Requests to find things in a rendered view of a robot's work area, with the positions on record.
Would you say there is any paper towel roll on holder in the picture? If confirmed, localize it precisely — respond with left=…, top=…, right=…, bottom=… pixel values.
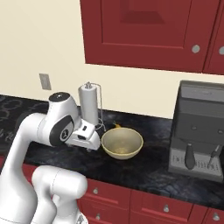
left=77, top=81, right=107, bottom=131

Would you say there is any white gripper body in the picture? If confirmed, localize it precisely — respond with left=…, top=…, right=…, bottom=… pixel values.
left=66, top=132, right=102, bottom=152

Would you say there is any grey wall outlet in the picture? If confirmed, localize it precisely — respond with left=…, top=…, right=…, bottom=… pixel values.
left=38, top=73, right=53, bottom=91

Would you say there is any black hob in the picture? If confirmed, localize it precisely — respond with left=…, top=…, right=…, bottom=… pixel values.
left=0, top=94, right=51, bottom=156

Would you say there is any narrow red cupboard door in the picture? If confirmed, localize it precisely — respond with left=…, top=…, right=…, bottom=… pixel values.
left=202, top=0, right=224, bottom=75

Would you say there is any beige bowl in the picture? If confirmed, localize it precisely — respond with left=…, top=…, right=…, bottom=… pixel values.
left=101, top=127, right=144, bottom=160

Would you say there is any grey coffee machine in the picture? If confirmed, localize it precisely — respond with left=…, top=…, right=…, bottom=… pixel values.
left=167, top=80, right=224, bottom=184

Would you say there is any wide red cupboard door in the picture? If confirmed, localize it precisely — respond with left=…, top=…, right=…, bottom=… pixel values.
left=80, top=0, right=221, bottom=74

